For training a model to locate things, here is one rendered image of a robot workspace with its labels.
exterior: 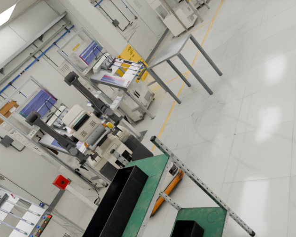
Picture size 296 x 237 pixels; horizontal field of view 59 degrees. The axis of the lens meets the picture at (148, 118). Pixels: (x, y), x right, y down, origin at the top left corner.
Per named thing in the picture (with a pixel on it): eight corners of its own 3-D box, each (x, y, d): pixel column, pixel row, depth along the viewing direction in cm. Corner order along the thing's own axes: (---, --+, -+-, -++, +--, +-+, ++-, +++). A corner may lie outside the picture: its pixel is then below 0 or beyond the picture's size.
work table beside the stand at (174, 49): (212, 94, 372) (177, 52, 343) (178, 104, 428) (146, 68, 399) (222, 74, 394) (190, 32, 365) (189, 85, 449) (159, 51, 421)
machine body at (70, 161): (126, 153, 440) (99, 129, 418) (106, 188, 398) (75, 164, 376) (105, 158, 487) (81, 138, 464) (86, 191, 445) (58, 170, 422)
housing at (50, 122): (68, 112, 414) (66, 106, 403) (50, 135, 385) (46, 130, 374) (64, 111, 416) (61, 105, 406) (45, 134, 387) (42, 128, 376)
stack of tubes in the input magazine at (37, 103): (57, 100, 398) (42, 88, 388) (35, 124, 368) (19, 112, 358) (53, 103, 407) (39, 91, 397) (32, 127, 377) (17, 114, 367)
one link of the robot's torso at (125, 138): (120, 166, 284) (104, 153, 275) (137, 146, 289) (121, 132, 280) (128, 174, 259) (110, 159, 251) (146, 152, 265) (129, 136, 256)
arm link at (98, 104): (72, 71, 216) (63, 80, 214) (73, 70, 210) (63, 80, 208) (109, 106, 231) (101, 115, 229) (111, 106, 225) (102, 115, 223)
